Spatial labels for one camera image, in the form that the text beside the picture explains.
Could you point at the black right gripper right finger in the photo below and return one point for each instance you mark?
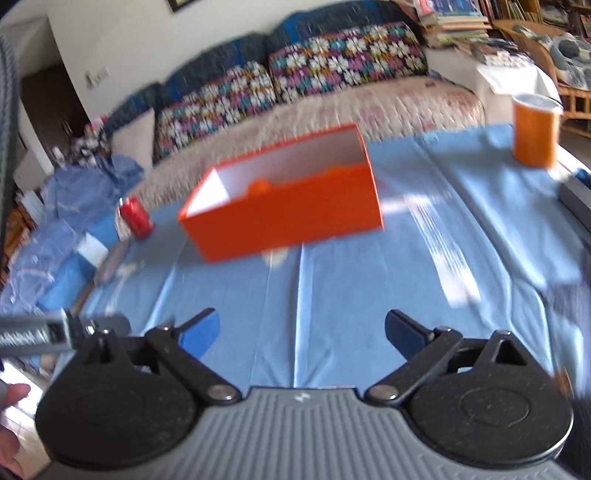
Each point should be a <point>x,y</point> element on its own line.
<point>482,402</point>

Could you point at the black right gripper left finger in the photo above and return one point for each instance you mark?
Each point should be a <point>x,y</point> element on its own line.
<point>123,401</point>

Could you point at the large orange fruit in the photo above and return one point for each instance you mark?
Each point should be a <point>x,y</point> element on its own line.
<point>258,187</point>

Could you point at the grey handheld gripper tool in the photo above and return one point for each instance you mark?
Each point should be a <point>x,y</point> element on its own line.
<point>55,333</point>

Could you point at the blue plastic bag pile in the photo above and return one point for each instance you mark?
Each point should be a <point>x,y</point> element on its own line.
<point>73,238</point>

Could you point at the grey oval lid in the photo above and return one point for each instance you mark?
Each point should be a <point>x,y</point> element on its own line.
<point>111,263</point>

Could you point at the light blue tablecloth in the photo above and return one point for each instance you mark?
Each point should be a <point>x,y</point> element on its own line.
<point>472,240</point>

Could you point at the red soda can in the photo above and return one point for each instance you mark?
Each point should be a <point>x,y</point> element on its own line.
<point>136,217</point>

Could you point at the white cushion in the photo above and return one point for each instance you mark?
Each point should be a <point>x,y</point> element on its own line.
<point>136,140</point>

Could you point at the orange cardboard box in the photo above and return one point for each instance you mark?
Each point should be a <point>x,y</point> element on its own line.
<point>323,187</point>

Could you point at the orange plastic cup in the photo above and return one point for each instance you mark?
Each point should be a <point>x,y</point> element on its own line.
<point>536,125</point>

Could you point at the floral cushion left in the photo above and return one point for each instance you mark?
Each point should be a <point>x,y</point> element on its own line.
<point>242,92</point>

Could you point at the floral cushion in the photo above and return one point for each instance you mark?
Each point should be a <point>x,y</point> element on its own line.
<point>242,92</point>
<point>353,57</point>

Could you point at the sofa with beige cover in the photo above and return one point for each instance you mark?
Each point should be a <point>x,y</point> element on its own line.
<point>382,110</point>

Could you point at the wicker chair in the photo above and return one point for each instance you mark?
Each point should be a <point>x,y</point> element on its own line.
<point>565,58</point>

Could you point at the floral cushion right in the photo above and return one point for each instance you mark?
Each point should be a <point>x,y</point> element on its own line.
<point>353,57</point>

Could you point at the stack of books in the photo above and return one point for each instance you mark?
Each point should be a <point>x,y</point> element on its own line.
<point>448,21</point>

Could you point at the wall light switch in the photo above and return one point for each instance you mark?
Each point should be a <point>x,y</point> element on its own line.
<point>95,78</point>

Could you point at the dark picture frame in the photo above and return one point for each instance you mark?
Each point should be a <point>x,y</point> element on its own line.
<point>177,5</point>

